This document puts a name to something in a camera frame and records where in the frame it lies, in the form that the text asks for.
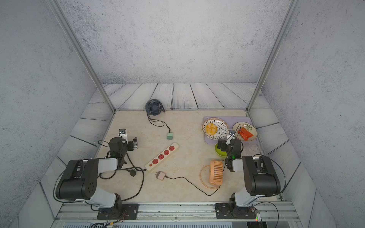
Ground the pink USB power adapter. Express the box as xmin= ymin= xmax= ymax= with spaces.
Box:
xmin=156 ymin=171 xmax=166 ymax=181

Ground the green USB power adapter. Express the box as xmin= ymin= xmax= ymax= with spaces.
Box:
xmin=166 ymin=132 xmax=174 ymax=140

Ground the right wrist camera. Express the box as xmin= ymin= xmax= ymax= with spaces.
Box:
xmin=227 ymin=129 xmax=235 ymax=141

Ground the beige plate with leaf pattern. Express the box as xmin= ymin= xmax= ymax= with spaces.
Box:
xmin=232 ymin=122 xmax=257 ymax=142

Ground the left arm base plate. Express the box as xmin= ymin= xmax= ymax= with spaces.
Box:
xmin=97 ymin=203 xmax=139 ymax=220

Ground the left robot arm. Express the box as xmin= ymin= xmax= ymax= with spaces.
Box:
xmin=53 ymin=136 xmax=138 ymax=218

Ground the knotted bread roll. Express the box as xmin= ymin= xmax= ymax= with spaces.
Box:
xmin=205 ymin=123 xmax=218 ymax=135

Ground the orange desk fan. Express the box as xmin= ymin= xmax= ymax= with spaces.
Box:
xmin=199 ymin=160 xmax=224 ymax=190

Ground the white red power strip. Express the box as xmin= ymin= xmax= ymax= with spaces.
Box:
xmin=145 ymin=142 xmax=179 ymax=171

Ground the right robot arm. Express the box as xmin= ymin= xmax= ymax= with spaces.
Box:
xmin=217 ymin=139 xmax=282 ymax=213

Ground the black orange fan cable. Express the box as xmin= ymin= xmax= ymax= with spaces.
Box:
xmin=165 ymin=176 xmax=221 ymax=197

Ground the dark grey desk fan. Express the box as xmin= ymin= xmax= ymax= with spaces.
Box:
xmin=145 ymin=99 xmax=165 ymax=116

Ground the lime green bowl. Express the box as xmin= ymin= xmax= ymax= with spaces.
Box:
xmin=214 ymin=143 xmax=227 ymax=158

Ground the black power strip cable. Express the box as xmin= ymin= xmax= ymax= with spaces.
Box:
xmin=98 ymin=152 xmax=147 ymax=203

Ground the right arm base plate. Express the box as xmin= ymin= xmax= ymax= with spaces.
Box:
xmin=215 ymin=203 xmax=257 ymax=220

